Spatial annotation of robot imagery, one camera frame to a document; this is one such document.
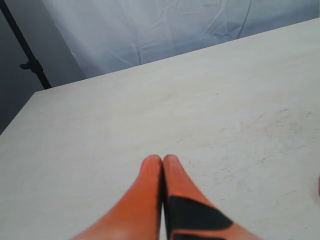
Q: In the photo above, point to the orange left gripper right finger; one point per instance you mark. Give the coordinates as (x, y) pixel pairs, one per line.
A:
(189, 215)

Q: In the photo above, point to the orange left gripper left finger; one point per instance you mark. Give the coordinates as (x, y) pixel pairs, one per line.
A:
(137, 215)

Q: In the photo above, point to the light blue backdrop cloth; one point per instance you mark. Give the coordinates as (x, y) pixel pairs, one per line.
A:
(106, 36)

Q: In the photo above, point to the black stand pole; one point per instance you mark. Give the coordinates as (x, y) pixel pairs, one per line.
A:
(32, 64)

